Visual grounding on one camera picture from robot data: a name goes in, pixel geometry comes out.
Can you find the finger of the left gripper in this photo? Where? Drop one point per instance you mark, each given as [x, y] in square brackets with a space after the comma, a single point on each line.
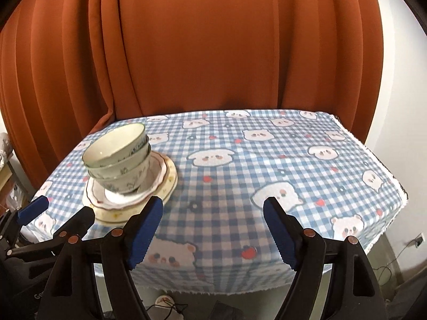
[77, 225]
[26, 214]

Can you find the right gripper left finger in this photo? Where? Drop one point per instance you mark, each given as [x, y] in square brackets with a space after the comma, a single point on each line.
[71, 291]

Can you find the large yellow floral plate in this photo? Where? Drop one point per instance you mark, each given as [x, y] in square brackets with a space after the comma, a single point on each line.
[168, 185]

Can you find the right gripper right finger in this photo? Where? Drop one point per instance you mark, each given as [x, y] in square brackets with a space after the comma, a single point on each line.
[353, 292]

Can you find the orange curtain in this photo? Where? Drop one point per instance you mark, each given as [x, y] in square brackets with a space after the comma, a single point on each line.
[71, 67]

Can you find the blue checkered bear tablecloth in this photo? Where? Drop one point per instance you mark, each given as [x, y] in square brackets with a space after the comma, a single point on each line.
[213, 238]

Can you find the floral ceramic bowl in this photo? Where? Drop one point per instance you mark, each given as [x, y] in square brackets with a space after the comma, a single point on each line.
[121, 167]
[128, 181]
[115, 145]

